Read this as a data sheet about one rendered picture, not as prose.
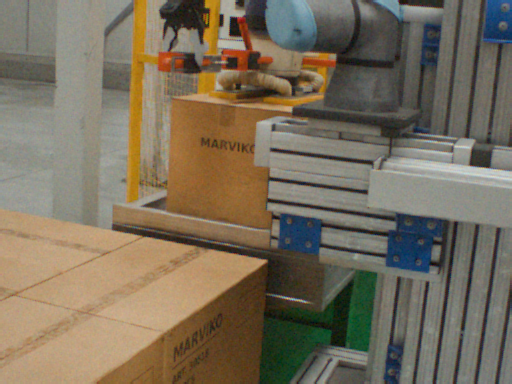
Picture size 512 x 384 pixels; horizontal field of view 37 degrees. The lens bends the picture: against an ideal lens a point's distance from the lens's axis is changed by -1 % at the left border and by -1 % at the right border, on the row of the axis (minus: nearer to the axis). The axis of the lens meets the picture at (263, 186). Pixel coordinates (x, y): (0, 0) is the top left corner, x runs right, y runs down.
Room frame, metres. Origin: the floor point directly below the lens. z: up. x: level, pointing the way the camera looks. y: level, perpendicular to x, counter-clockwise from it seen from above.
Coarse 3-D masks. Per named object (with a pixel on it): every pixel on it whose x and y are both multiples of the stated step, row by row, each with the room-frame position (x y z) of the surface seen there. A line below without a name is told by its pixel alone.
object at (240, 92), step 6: (240, 84) 2.51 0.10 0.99; (216, 90) 2.46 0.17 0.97; (222, 90) 2.46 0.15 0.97; (228, 90) 2.45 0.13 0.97; (234, 90) 2.46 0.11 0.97; (240, 90) 2.49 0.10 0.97; (246, 90) 2.50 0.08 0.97; (252, 90) 2.55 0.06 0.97; (258, 90) 2.58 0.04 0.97; (210, 96) 2.44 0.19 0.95; (216, 96) 2.43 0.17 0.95; (222, 96) 2.42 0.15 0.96; (228, 96) 2.41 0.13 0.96; (234, 96) 2.41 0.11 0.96; (240, 96) 2.43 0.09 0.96; (246, 96) 2.47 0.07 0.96; (252, 96) 2.51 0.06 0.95; (258, 96) 2.55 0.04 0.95
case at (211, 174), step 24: (192, 96) 2.41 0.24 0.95; (192, 120) 2.31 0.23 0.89; (216, 120) 2.28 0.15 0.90; (240, 120) 2.25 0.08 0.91; (192, 144) 2.31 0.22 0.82; (216, 144) 2.28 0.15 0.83; (240, 144) 2.25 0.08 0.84; (168, 168) 2.34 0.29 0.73; (192, 168) 2.31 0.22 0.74; (216, 168) 2.28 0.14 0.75; (240, 168) 2.24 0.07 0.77; (264, 168) 2.21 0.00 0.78; (168, 192) 2.34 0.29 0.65; (192, 192) 2.31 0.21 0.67; (216, 192) 2.27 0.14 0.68; (240, 192) 2.24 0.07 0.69; (264, 192) 2.21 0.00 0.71; (216, 216) 2.27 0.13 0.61; (240, 216) 2.24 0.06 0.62; (264, 216) 2.21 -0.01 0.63
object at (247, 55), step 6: (222, 54) 2.30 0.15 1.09; (228, 54) 2.28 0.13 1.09; (234, 54) 2.27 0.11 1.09; (240, 54) 2.27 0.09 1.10; (246, 54) 2.26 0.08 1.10; (252, 54) 2.27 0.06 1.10; (258, 54) 2.31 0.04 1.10; (246, 60) 2.26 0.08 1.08; (252, 60) 2.29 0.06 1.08; (258, 60) 2.33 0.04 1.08; (240, 66) 2.27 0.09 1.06; (246, 66) 2.26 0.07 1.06; (252, 66) 2.28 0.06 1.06; (258, 66) 2.31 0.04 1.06
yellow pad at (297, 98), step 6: (294, 90) 2.43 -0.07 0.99; (276, 96) 2.38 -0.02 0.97; (294, 96) 2.41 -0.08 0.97; (300, 96) 2.43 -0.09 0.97; (306, 96) 2.47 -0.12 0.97; (312, 96) 2.51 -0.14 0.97; (318, 96) 2.54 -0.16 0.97; (264, 102) 2.37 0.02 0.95; (270, 102) 2.36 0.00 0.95; (276, 102) 2.35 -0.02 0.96; (282, 102) 2.34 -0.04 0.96; (288, 102) 2.33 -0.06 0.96; (294, 102) 2.34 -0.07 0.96; (300, 102) 2.38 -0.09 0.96; (306, 102) 2.43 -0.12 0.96
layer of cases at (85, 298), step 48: (0, 240) 2.06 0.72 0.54; (48, 240) 2.10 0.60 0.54; (96, 240) 2.14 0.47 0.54; (144, 240) 2.17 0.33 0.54; (0, 288) 1.69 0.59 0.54; (48, 288) 1.72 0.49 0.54; (96, 288) 1.74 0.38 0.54; (144, 288) 1.77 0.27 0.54; (192, 288) 1.80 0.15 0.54; (240, 288) 1.89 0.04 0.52; (0, 336) 1.42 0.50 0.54; (48, 336) 1.44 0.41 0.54; (96, 336) 1.46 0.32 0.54; (144, 336) 1.48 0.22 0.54; (192, 336) 1.64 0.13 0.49; (240, 336) 1.91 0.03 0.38
